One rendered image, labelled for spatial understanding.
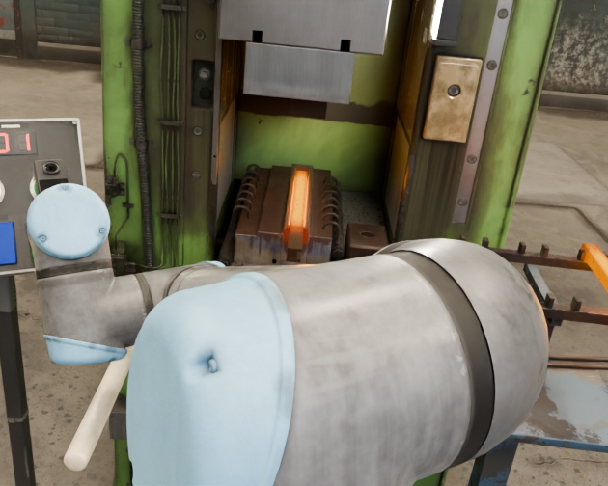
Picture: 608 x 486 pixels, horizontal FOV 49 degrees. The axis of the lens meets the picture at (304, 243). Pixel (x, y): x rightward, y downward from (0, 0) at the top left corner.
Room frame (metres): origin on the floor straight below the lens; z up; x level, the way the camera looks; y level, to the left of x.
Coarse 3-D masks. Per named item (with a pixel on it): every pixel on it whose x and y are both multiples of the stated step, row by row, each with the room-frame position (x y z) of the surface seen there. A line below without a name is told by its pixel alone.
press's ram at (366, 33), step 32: (224, 0) 1.24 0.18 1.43; (256, 0) 1.24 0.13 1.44; (288, 0) 1.24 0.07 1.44; (320, 0) 1.24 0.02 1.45; (352, 0) 1.25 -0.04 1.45; (384, 0) 1.25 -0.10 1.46; (224, 32) 1.24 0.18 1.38; (256, 32) 1.32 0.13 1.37; (288, 32) 1.24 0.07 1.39; (320, 32) 1.24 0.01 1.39; (352, 32) 1.25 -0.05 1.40; (384, 32) 1.25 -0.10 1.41
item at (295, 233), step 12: (300, 180) 1.52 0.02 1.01; (300, 192) 1.44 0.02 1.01; (300, 204) 1.37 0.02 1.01; (300, 216) 1.30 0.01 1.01; (288, 228) 1.23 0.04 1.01; (300, 228) 1.23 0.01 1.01; (288, 240) 1.17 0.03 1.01; (300, 240) 1.18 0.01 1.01; (288, 252) 1.17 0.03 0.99; (300, 252) 1.17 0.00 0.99
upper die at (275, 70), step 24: (264, 48) 1.24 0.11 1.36; (288, 48) 1.24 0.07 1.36; (312, 48) 1.25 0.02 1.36; (264, 72) 1.24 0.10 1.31; (288, 72) 1.24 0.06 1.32; (312, 72) 1.24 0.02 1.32; (336, 72) 1.24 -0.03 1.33; (288, 96) 1.24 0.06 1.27; (312, 96) 1.24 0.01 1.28; (336, 96) 1.25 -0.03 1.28
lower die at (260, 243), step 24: (264, 168) 1.66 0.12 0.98; (288, 168) 1.65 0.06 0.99; (312, 168) 1.64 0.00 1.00; (264, 192) 1.49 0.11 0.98; (288, 192) 1.48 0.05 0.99; (312, 192) 1.49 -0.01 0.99; (240, 216) 1.33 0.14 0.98; (264, 216) 1.32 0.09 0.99; (288, 216) 1.31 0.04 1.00; (312, 216) 1.35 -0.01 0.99; (240, 240) 1.24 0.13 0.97; (264, 240) 1.24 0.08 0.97; (312, 240) 1.24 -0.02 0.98; (264, 264) 1.24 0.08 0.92; (288, 264) 1.24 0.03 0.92; (312, 264) 1.24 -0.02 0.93
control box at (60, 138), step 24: (0, 120) 1.15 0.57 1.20; (24, 120) 1.17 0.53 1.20; (48, 120) 1.19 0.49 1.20; (72, 120) 1.21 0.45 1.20; (0, 144) 1.13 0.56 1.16; (24, 144) 1.15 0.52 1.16; (48, 144) 1.16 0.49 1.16; (72, 144) 1.18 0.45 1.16; (0, 168) 1.11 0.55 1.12; (24, 168) 1.13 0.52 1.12; (72, 168) 1.16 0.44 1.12; (0, 192) 1.09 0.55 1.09; (24, 192) 1.10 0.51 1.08; (0, 216) 1.07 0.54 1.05; (24, 216) 1.08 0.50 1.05; (24, 240) 1.06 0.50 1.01; (24, 264) 1.04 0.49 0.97
